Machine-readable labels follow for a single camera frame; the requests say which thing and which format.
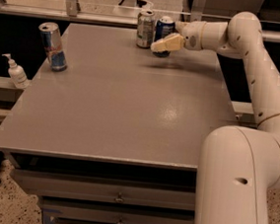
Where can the red bull can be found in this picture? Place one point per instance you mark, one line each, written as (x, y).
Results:
(52, 43)

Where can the grey metal railing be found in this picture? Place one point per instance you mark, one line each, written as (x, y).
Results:
(89, 16)

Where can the middle grey drawer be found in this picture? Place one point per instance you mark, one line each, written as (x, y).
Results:
(114, 214)

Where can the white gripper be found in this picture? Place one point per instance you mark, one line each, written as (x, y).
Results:
(192, 35)

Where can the grey drawer cabinet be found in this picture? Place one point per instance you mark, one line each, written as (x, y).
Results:
(118, 112)

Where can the blue pepsi can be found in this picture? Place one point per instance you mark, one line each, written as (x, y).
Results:
(165, 26)

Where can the green 7up can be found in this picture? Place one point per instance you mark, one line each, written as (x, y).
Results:
(145, 28)

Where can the white pump bottle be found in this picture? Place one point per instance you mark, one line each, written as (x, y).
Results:
(17, 73)

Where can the top grey drawer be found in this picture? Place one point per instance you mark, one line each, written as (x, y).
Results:
(103, 190)

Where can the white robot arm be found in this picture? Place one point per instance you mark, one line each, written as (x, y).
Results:
(238, 164)

